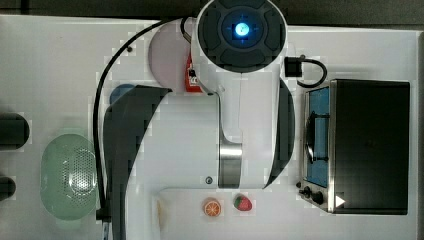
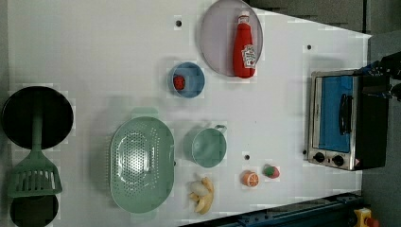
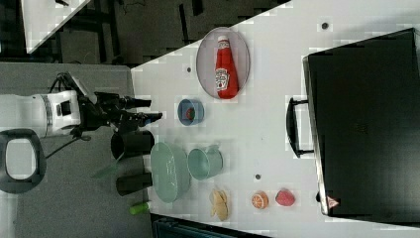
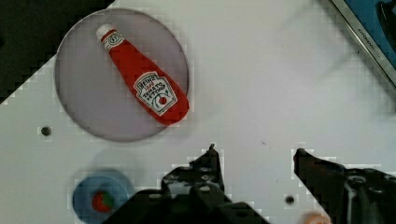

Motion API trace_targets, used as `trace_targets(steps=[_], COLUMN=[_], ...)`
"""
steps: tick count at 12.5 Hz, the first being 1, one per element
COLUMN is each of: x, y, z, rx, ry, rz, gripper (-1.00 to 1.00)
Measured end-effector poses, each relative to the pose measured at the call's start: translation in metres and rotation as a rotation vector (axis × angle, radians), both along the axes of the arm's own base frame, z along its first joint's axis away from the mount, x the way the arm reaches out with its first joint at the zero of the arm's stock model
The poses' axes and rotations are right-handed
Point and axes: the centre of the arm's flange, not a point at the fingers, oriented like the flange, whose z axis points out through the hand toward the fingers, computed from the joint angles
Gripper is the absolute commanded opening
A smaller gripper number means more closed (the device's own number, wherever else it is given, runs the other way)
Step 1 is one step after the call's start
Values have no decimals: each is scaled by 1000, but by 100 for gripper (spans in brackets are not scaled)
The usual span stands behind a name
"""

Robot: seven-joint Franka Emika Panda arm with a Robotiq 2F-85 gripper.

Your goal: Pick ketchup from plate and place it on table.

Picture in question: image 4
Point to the plush strawberry in bowl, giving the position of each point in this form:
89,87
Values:
102,202

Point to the small blue bowl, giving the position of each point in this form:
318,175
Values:
118,185

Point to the round grey plate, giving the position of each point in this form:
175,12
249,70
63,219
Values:
89,85

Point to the plush orange slice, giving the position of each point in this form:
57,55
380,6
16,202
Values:
314,218

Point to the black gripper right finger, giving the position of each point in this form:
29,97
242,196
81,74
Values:
348,196

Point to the black toaster oven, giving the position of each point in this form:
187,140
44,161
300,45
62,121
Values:
373,24

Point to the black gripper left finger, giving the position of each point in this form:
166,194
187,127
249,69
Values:
192,194

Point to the red plush ketchup bottle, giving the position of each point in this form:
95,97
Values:
152,88

